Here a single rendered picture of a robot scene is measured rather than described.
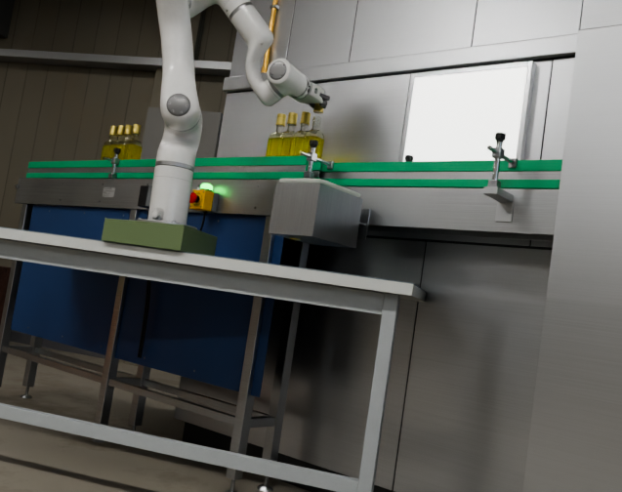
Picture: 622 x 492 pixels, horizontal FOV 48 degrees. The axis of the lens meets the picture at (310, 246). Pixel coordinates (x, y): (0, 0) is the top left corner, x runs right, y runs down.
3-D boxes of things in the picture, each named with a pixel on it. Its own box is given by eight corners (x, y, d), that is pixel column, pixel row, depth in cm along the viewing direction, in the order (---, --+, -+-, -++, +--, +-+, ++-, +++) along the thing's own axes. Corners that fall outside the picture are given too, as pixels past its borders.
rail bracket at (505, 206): (514, 223, 191) (524, 143, 193) (489, 211, 178) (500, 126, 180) (497, 223, 194) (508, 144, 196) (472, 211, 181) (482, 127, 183)
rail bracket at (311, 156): (331, 185, 232) (337, 149, 233) (300, 174, 219) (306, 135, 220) (324, 185, 234) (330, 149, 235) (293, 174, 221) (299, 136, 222)
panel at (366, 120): (522, 171, 212) (536, 63, 215) (518, 168, 210) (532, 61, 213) (297, 172, 268) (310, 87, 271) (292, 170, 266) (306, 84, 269)
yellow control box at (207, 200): (216, 214, 248) (219, 193, 249) (200, 210, 242) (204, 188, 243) (202, 213, 252) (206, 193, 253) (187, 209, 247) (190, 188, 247)
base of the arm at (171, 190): (178, 225, 204) (186, 163, 206) (123, 221, 210) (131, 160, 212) (207, 234, 222) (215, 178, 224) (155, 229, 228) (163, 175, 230)
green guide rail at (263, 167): (306, 180, 229) (309, 156, 229) (304, 179, 228) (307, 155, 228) (27, 178, 338) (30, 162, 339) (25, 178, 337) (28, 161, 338)
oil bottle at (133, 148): (136, 187, 309) (146, 126, 312) (125, 184, 305) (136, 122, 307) (128, 187, 313) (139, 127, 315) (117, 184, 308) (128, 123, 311)
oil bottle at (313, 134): (317, 190, 244) (326, 132, 246) (308, 187, 240) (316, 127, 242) (305, 190, 248) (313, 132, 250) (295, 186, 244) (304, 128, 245)
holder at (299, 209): (365, 251, 218) (372, 202, 219) (311, 236, 196) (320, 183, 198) (322, 247, 228) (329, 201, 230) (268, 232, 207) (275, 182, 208)
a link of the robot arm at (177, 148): (152, 162, 212) (162, 87, 214) (160, 174, 230) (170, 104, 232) (191, 168, 212) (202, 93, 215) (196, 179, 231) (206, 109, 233)
